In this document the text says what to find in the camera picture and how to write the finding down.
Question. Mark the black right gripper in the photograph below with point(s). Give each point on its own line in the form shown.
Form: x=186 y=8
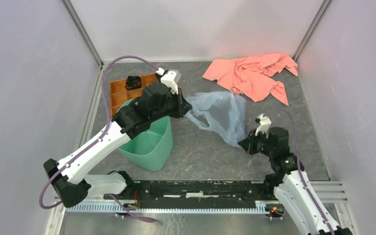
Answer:
x=247 y=144

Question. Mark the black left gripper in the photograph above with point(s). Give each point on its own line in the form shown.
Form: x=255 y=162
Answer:
x=182 y=106

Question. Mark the translucent blue trash bag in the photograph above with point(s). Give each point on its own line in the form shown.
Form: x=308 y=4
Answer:
x=221 y=112

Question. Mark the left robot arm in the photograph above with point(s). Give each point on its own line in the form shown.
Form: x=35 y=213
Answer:
x=70 y=176

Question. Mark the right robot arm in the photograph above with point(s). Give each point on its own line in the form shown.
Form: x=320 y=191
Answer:
x=289 y=183

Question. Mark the green plastic trash bin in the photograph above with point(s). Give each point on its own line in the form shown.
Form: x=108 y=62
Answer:
x=150 y=149

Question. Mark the black trash bag roll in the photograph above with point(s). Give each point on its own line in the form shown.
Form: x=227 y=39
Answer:
x=133 y=83

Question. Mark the orange compartment tray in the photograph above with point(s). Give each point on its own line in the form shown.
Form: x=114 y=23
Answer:
x=120 y=95

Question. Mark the pink cloth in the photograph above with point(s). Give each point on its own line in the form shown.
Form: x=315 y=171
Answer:
x=252 y=76

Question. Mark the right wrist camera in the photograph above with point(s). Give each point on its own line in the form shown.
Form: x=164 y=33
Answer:
x=264 y=123

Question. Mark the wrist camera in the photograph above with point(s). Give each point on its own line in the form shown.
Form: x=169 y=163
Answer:
x=264 y=123
x=170 y=79

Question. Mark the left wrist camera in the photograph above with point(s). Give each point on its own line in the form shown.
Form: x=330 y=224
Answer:
x=170 y=79

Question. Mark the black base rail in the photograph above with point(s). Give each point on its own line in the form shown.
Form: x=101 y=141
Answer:
x=196 y=194

